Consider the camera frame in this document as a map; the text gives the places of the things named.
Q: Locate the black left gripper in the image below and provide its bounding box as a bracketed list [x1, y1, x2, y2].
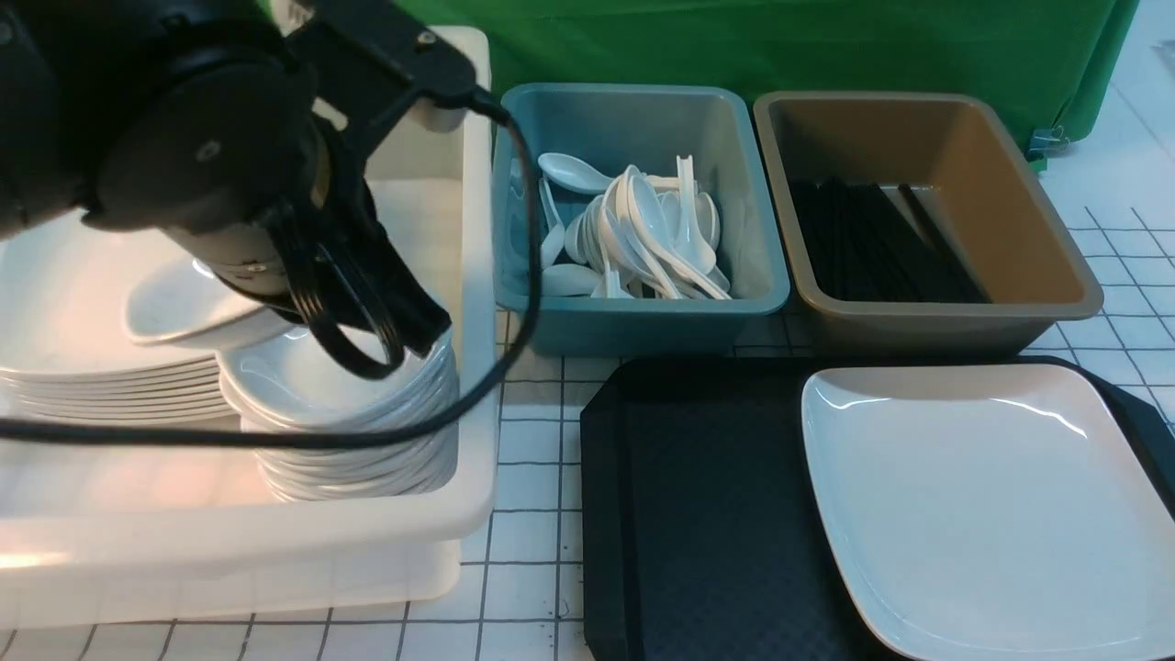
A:
[83, 1, 478, 359]

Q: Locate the white bowl tray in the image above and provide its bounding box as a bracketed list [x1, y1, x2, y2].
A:
[122, 258, 293, 352]

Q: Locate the white spoon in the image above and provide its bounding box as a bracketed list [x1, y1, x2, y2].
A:
[677, 156, 716, 275]
[600, 164, 683, 298]
[542, 263, 603, 297]
[627, 171, 731, 301]
[538, 153, 613, 196]

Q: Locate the large white square plate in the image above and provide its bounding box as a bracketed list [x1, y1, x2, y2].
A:
[800, 364, 1174, 660]

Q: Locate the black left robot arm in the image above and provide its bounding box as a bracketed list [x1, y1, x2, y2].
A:
[4, 1, 478, 355]

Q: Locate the stack of white bowls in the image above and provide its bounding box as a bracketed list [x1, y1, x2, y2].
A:
[219, 328, 459, 501]

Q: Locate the teal plastic bin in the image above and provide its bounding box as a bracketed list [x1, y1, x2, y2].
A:
[502, 83, 790, 357]

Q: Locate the stack of white square plates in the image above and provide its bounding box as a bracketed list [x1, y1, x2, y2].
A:
[1, 213, 230, 426]

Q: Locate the large white plastic tub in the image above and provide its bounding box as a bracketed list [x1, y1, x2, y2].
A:
[0, 26, 499, 630]

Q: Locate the black serving tray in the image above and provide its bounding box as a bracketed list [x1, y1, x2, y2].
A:
[580, 357, 1171, 660]

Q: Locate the pile of black chopsticks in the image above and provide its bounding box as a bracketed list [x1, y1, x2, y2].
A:
[788, 177, 991, 304]

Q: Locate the brown plastic bin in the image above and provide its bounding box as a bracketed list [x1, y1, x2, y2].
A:
[753, 92, 1103, 357]

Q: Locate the metal binder clip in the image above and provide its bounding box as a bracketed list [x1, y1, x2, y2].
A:
[1023, 126, 1070, 162]

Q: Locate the green cloth backdrop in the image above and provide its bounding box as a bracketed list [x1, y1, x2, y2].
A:
[397, 1, 1137, 168]

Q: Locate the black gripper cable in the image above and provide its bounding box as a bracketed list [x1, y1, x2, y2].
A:
[0, 87, 543, 451]

